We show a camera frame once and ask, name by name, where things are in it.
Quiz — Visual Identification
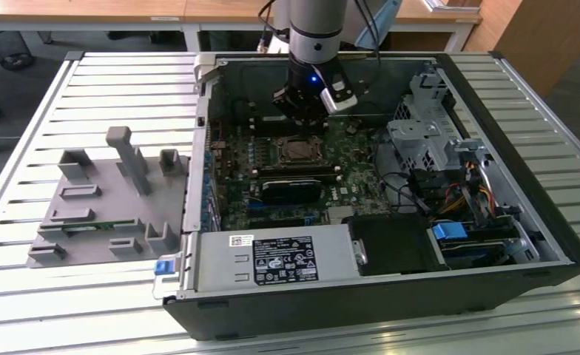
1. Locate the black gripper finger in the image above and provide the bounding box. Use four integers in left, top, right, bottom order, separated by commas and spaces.
302, 97, 331, 132
271, 87, 312, 129

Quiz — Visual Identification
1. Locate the metal socket cover frame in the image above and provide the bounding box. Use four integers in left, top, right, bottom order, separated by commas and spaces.
275, 135, 328, 166

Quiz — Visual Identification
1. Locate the silver CPU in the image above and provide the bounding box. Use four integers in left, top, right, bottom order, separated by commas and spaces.
287, 142, 316, 160

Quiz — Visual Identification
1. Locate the black RAM slot bank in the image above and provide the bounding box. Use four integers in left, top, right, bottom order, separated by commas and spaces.
255, 166, 336, 180
255, 116, 331, 137

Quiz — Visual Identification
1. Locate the CPU socket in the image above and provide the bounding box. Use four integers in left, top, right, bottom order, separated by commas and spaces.
274, 135, 330, 166

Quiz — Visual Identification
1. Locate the metal drive cage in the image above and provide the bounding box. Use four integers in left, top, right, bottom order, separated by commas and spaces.
386, 72, 462, 173

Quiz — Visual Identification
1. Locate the green motherboard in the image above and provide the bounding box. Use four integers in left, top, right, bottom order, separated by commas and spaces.
204, 117, 413, 231

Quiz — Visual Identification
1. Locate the black graphics card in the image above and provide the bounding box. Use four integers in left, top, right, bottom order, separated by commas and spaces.
260, 178, 324, 203

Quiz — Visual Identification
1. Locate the silver chipset heatsink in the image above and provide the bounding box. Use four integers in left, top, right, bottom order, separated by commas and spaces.
327, 205, 359, 220

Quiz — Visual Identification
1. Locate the white paper stack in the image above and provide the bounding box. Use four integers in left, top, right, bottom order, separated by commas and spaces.
421, 0, 485, 14

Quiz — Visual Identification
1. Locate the black drive bay box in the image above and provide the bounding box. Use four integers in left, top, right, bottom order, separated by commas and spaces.
347, 214, 447, 277

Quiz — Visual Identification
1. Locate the blue disk carrier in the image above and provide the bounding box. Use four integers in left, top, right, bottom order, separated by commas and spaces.
431, 220, 517, 270

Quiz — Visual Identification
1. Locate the silver power supply unit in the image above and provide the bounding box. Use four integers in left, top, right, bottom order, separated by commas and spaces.
191, 223, 361, 293

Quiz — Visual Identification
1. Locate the grey parts rack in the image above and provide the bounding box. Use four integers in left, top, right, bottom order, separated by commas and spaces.
26, 126, 192, 269

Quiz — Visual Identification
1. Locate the wooden desk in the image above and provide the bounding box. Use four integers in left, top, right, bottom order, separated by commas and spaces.
0, 0, 485, 53

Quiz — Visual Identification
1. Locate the wooden cabinet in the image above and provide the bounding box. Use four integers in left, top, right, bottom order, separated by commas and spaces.
462, 0, 580, 97

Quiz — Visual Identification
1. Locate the green RAM stick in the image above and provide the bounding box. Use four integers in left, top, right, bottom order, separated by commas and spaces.
63, 220, 139, 234

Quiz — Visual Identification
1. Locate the black and grey PC case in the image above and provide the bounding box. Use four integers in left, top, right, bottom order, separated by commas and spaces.
162, 51, 580, 342

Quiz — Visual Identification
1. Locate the black mesh waste basket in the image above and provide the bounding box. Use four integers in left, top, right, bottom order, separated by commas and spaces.
0, 31, 38, 71

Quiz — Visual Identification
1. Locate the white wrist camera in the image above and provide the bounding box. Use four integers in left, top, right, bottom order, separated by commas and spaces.
319, 72, 361, 114

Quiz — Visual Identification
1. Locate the black wire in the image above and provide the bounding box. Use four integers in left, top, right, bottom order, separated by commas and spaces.
378, 172, 427, 215

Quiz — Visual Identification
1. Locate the coloured wire bundle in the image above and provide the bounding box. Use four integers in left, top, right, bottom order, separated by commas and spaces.
438, 158, 499, 215

